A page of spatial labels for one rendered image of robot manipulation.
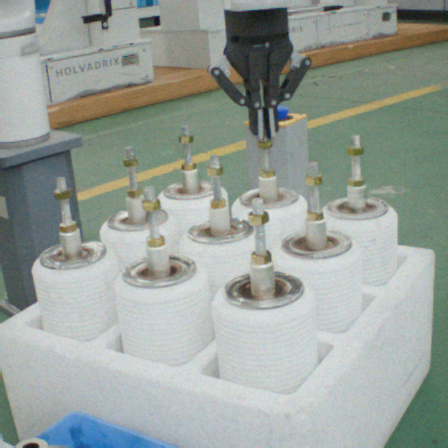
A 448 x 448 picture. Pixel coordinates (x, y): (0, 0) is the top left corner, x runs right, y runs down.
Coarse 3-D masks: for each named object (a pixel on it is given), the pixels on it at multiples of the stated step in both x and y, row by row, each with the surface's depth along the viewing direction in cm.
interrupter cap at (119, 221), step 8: (112, 216) 89; (120, 216) 89; (128, 216) 89; (160, 216) 88; (168, 216) 87; (112, 224) 86; (120, 224) 86; (128, 224) 87; (136, 224) 86; (144, 224) 85; (160, 224) 85
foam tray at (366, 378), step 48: (384, 288) 81; (432, 288) 91; (0, 336) 78; (48, 336) 76; (336, 336) 71; (384, 336) 75; (48, 384) 76; (96, 384) 72; (144, 384) 68; (192, 384) 65; (240, 384) 65; (336, 384) 64; (384, 384) 77; (144, 432) 70; (192, 432) 67; (240, 432) 63; (288, 432) 60; (336, 432) 66; (384, 432) 80
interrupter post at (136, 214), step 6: (126, 198) 87; (132, 198) 86; (138, 198) 86; (132, 204) 86; (138, 204) 86; (132, 210) 86; (138, 210) 86; (132, 216) 87; (138, 216) 86; (144, 216) 87; (132, 222) 87; (138, 222) 87
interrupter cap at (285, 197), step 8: (248, 192) 93; (256, 192) 93; (280, 192) 93; (288, 192) 92; (296, 192) 92; (240, 200) 90; (248, 200) 90; (280, 200) 90; (288, 200) 89; (296, 200) 89; (264, 208) 88; (272, 208) 88
